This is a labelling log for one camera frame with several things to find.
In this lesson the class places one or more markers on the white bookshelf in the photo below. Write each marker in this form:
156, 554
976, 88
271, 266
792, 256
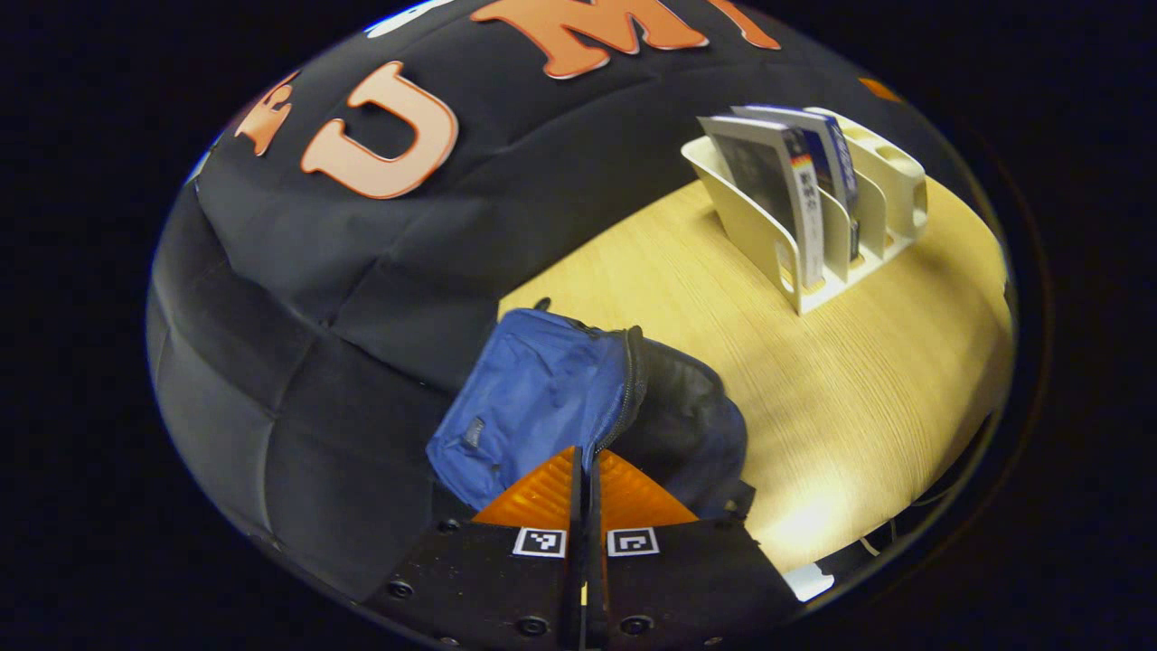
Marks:
890, 194

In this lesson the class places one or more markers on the blue schoolbag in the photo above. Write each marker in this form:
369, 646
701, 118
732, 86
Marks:
542, 389

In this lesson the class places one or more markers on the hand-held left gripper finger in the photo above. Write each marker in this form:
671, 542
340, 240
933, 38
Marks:
597, 515
576, 515

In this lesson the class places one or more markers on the blue cover book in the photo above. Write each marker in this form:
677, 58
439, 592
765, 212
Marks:
836, 158

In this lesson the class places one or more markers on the grey cover book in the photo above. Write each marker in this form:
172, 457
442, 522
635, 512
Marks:
764, 176

